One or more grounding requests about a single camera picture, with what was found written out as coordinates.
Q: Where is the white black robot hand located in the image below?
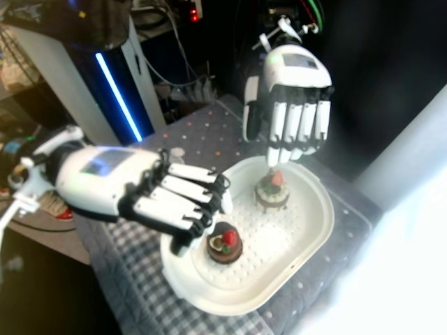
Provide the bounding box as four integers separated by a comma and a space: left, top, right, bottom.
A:
54, 145, 234, 258
242, 44, 335, 168

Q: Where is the white computer tower blue light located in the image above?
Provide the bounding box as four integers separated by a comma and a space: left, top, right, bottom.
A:
10, 13, 167, 146

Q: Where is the grey cable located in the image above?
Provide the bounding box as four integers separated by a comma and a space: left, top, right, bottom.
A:
138, 20, 210, 91

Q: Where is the device with red lights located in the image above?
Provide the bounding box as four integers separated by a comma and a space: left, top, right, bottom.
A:
181, 0, 204, 24

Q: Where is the green cable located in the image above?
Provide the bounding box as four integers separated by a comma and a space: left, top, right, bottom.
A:
312, 0, 326, 26

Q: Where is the red white striped object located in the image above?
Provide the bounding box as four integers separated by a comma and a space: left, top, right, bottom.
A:
41, 190, 74, 221

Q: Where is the tiered chocolate drip cake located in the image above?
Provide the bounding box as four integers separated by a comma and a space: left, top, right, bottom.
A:
254, 169, 291, 214

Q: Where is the grey checked quilt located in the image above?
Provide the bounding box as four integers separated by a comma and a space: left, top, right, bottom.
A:
75, 94, 381, 335

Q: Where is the white panel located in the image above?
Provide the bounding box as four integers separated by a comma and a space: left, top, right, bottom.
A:
352, 83, 447, 335

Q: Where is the round chocolate strawberry cake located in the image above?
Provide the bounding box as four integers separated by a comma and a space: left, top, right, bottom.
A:
205, 222, 244, 267

